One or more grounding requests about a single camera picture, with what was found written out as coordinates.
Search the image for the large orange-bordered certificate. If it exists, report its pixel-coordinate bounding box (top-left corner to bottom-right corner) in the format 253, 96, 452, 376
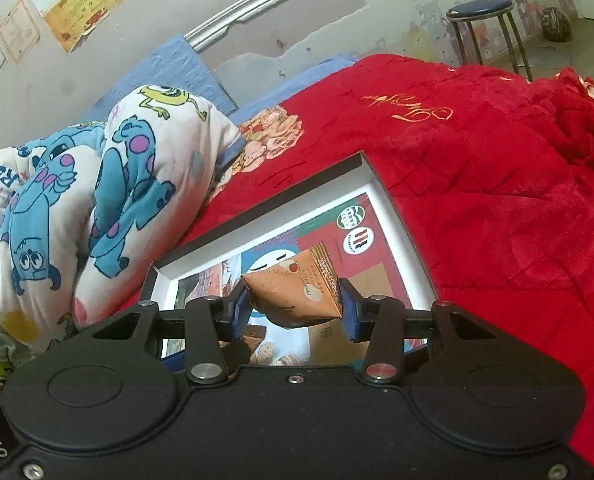
44, 0, 133, 53

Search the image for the white cartoon monster quilt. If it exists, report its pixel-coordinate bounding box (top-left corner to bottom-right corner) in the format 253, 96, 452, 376
0, 85, 245, 396

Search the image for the blue bed sheet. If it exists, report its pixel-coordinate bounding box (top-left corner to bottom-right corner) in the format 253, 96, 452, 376
80, 35, 358, 171

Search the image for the red printed blanket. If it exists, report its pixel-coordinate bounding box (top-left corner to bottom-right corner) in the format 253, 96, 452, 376
177, 52, 594, 461

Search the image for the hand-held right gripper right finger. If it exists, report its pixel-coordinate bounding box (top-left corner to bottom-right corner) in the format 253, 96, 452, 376
338, 277, 508, 386

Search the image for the colourful printed card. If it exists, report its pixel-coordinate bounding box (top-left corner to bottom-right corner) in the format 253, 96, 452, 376
162, 185, 420, 366

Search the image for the orange triangular snack packet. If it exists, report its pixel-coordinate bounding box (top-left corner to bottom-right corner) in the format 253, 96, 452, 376
242, 242, 343, 328

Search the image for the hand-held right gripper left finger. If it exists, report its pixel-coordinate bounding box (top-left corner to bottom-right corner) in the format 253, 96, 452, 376
84, 277, 250, 386

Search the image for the curved silver bed rail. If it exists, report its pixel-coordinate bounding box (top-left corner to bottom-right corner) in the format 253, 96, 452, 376
184, 0, 358, 53

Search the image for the round blue-seat metal stool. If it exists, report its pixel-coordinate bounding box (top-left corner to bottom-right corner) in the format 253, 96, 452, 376
446, 0, 534, 83

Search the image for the dark ball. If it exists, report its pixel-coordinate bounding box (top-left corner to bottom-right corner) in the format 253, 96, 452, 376
541, 6, 572, 42

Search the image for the black shallow cardboard box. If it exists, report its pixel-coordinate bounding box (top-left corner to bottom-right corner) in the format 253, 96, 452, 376
137, 151, 440, 361

